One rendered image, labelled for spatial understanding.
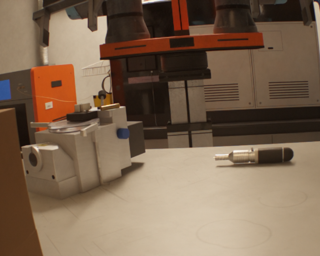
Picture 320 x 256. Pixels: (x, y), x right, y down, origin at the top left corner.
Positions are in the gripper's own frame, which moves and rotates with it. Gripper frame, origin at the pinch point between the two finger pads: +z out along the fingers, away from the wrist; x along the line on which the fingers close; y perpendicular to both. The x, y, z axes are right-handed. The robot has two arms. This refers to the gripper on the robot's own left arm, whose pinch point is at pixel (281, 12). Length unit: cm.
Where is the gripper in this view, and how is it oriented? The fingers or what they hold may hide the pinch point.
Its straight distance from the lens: 90.3
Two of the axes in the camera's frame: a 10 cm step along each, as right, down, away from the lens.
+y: 0.6, -2.6, -9.6
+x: 10.0, 0.3, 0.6
